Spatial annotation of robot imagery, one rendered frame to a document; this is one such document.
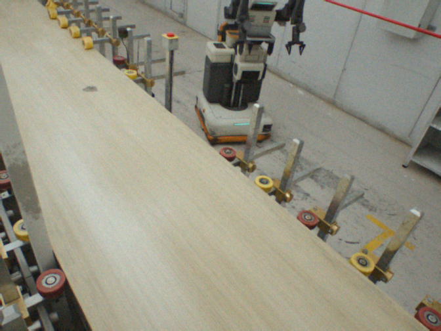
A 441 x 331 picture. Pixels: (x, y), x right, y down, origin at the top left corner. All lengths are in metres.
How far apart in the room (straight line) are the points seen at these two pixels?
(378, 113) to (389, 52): 0.65
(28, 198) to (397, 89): 3.70
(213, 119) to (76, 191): 1.94
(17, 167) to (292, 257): 0.88
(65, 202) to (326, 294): 0.96
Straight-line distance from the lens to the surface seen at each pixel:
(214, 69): 3.24
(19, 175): 1.03
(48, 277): 1.19
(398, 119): 4.21
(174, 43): 2.04
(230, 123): 3.16
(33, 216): 1.12
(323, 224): 1.48
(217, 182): 1.46
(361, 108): 4.38
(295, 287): 1.19
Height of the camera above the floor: 1.84
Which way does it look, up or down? 37 degrees down
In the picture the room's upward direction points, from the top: 8 degrees clockwise
